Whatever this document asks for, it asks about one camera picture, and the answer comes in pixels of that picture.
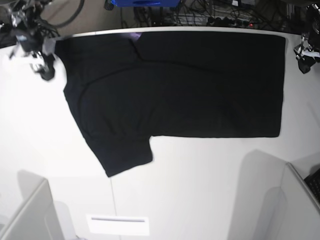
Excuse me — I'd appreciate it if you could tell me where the power strip with red light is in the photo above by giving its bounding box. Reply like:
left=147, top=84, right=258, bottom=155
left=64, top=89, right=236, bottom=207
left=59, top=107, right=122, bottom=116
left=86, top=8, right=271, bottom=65
left=206, top=17, right=255, bottom=29

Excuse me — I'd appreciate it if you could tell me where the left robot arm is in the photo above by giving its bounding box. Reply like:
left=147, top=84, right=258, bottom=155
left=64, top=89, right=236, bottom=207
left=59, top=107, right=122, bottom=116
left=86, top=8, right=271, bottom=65
left=293, top=3, right=320, bottom=74

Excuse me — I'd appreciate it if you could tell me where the black T-shirt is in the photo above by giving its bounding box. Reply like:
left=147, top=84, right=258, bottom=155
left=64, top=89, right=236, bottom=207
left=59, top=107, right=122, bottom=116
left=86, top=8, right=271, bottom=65
left=55, top=31, right=286, bottom=177

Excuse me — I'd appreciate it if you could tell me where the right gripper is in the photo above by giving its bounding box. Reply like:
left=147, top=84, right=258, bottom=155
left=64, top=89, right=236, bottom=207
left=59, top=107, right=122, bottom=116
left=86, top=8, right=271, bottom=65
left=9, top=9, right=57, bottom=80

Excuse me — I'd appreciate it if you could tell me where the white paper label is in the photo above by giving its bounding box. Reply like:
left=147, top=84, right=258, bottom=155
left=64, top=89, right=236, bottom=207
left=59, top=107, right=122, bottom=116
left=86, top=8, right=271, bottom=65
left=86, top=214, right=150, bottom=236

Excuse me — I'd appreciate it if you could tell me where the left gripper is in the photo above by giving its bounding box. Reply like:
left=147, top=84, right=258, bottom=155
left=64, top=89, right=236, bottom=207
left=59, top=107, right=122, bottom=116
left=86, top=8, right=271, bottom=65
left=293, top=33, right=320, bottom=74

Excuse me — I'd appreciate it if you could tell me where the right white partition panel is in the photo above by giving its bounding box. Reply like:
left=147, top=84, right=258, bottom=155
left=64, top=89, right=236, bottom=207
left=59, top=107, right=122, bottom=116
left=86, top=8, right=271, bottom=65
left=265, top=163, right=320, bottom=240

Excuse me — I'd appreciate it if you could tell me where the black keyboard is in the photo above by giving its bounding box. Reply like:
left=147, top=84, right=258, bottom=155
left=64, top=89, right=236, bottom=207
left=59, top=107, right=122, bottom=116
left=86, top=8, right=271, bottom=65
left=304, top=171, right=320, bottom=202

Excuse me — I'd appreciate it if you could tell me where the blue plastic bin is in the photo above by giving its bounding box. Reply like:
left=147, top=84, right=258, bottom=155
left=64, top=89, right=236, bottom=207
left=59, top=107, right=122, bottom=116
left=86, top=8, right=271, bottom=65
left=111, top=0, right=180, bottom=8

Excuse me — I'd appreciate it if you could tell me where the left white partition panel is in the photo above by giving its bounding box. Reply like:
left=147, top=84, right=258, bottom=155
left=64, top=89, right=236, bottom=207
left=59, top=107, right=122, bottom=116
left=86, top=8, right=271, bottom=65
left=0, top=177, right=80, bottom=240

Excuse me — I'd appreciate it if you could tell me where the white partition panel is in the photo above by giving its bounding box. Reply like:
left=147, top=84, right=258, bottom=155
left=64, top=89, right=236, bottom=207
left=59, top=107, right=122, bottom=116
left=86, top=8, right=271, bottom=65
left=0, top=177, right=80, bottom=240
left=265, top=163, right=320, bottom=240

